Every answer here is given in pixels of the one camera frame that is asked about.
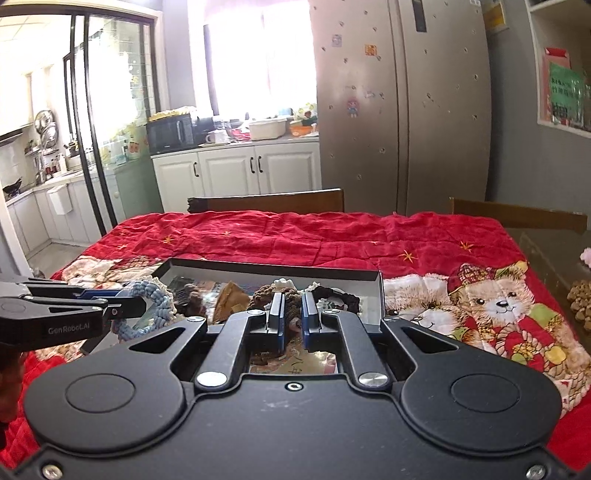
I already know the white wall shelf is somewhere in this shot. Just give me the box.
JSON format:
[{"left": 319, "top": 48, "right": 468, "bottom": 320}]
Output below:
[{"left": 525, "top": 0, "right": 591, "bottom": 138}]

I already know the white plastic basin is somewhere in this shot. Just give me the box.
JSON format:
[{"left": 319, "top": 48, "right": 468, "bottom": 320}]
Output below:
[{"left": 247, "top": 118, "right": 289, "bottom": 141}]

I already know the dark brown fuzzy crochet scrunchie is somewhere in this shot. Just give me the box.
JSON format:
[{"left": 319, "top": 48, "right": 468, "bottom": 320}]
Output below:
[{"left": 177, "top": 283, "right": 209, "bottom": 320}]

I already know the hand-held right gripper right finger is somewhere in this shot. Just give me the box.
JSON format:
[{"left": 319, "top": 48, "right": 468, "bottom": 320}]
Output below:
[{"left": 300, "top": 292, "right": 463, "bottom": 394}]

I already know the blue crochet scrunchie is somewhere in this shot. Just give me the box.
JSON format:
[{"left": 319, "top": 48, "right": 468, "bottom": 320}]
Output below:
[{"left": 110, "top": 278, "right": 179, "bottom": 343}]

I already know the brown triangular snack packet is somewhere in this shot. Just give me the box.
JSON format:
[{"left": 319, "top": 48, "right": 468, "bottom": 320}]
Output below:
[{"left": 216, "top": 281, "right": 251, "bottom": 322}]

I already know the brown lace-edged crochet scrunchie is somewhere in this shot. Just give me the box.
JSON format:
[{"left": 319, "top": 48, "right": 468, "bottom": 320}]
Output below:
[{"left": 305, "top": 281, "right": 362, "bottom": 317}]

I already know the brown beaded mat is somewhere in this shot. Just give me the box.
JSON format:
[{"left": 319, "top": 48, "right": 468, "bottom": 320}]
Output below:
[{"left": 566, "top": 278, "right": 591, "bottom": 334}]

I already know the green printed poster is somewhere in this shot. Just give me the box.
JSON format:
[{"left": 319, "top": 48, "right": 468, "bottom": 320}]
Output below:
[{"left": 549, "top": 61, "right": 588, "bottom": 126}]

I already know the white kitchen cabinet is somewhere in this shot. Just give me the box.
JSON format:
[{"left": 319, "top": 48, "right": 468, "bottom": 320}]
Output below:
[{"left": 150, "top": 140, "right": 322, "bottom": 214}]

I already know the black shallow cardboard box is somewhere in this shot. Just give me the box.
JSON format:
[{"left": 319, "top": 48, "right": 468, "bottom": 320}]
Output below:
[{"left": 82, "top": 257, "right": 387, "bottom": 376}]

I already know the beige refrigerator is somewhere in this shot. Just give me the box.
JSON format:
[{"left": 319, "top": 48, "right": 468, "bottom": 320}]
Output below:
[{"left": 307, "top": 0, "right": 493, "bottom": 216}]

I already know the wooden chair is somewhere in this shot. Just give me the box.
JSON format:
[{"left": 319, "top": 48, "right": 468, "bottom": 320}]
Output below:
[
  {"left": 186, "top": 187, "right": 345, "bottom": 215},
  {"left": 449, "top": 196, "right": 589, "bottom": 234}
]

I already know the yellow fridge label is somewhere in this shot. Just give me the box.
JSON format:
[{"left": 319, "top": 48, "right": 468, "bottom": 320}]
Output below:
[{"left": 481, "top": 0, "right": 509, "bottom": 34}]

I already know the black-framed glass sliding door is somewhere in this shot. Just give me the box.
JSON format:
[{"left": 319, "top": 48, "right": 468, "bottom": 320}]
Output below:
[{"left": 61, "top": 10, "right": 161, "bottom": 232}]

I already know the black microwave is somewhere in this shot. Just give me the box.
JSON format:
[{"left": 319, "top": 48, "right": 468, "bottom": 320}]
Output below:
[{"left": 145, "top": 113, "right": 195, "bottom": 156}]

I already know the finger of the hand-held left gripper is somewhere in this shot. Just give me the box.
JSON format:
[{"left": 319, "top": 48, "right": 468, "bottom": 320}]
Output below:
[
  {"left": 0, "top": 295, "right": 149, "bottom": 322},
  {"left": 0, "top": 276, "right": 122, "bottom": 302}
]

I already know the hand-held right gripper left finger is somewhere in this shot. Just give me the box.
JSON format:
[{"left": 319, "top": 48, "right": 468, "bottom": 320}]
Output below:
[{"left": 126, "top": 292, "right": 286, "bottom": 394}]

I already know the white hanging bin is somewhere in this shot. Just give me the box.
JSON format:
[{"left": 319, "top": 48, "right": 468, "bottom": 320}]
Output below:
[{"left": 47, "top": 183, "right": 75, "bottom": 216}]

